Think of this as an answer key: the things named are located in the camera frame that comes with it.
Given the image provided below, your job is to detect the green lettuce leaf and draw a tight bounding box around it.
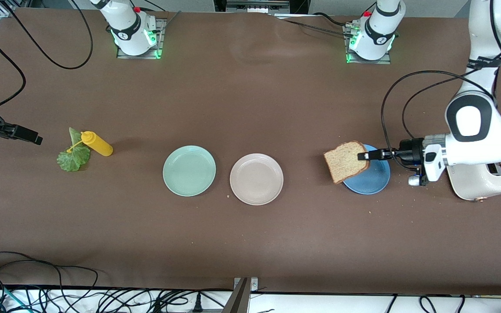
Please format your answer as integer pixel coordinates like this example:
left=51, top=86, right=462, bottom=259
left=57, top=127, right=91, bottom=172

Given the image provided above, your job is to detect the yellow squeeze bottle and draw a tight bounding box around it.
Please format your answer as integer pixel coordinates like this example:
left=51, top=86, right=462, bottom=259
left=66, top=131, right=114, bottom=157

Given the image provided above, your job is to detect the blue plate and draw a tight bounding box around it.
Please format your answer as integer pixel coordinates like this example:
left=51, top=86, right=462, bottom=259
left=343, top=144, right=391, bottom=195

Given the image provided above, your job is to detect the beige plate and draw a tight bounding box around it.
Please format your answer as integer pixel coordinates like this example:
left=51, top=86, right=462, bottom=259
left=229, top=153, right=284, bottom=206

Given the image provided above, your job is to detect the mint green plate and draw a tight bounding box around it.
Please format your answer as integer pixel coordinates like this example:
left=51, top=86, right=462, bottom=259
left=162, top=145, right=217, bottom=197

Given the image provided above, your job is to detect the white toaster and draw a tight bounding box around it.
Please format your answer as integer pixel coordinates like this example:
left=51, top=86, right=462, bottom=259
left=445, top=148, right=501, bottom=203

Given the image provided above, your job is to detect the brown table cover sheet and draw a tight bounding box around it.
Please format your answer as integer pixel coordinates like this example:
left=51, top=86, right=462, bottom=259
left=0, top=8, right=501, bottom=296

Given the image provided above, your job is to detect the black equipment box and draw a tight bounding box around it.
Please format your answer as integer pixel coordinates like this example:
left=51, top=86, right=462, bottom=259
left=214, top=0, right=310, bottom=16

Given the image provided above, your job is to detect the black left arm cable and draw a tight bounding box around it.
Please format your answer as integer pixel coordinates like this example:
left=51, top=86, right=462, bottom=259
left=380, top=0, right=501, bottom=172

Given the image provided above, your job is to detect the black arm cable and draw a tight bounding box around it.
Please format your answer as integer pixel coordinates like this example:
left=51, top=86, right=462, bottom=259
left=0, top=0, right=94, bottom=109
left=380, top=0, right=501, bottom=172

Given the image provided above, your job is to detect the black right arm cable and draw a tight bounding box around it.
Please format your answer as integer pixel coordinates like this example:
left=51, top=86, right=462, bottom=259
left=0, top=0, right=94, bottom=109

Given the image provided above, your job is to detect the looping black cable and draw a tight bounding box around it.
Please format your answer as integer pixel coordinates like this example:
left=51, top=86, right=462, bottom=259
left=0, top=251, right=99, bottom=305

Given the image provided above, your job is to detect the aluminium frame rack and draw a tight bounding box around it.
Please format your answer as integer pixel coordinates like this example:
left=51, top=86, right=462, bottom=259
left=0, top=0, right=31, bottom=19

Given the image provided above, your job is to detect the braided black cable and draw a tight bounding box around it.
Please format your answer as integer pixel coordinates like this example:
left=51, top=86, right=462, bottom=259
left=272, top=17, right=351, bottom=36

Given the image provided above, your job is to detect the metal clamp bracket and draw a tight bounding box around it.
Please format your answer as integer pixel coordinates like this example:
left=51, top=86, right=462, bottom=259
left=233, top=277, right=260, bottom=293

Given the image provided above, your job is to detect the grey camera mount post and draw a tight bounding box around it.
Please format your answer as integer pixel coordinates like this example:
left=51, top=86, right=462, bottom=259
left=221, top=278, right=251, bottom=313

